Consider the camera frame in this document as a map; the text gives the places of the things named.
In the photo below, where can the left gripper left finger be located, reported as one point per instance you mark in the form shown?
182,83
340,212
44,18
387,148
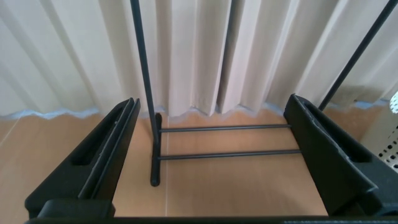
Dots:
77,186

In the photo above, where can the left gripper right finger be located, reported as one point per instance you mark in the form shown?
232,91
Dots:
351,193

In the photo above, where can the white laundry basket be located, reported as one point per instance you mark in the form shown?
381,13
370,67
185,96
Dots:
377,130

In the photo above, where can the black clothes rack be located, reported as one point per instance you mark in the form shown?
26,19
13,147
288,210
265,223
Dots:
155,149

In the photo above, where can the beige curtain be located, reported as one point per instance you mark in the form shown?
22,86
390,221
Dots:
77,46

